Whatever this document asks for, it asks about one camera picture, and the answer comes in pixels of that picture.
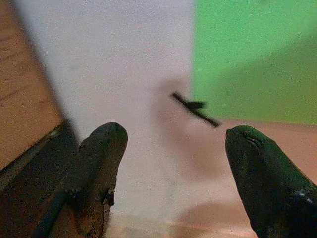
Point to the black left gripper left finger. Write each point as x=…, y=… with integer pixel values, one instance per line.
x=104, y=153

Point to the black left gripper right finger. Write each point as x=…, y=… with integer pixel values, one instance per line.
x=267, y=183

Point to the short black tape strip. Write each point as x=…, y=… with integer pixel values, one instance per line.
x=195, y=109

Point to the green screen sheet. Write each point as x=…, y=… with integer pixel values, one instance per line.
x=255, y=49

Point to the brown cardboard box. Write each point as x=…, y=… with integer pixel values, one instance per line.
x=22, y=86

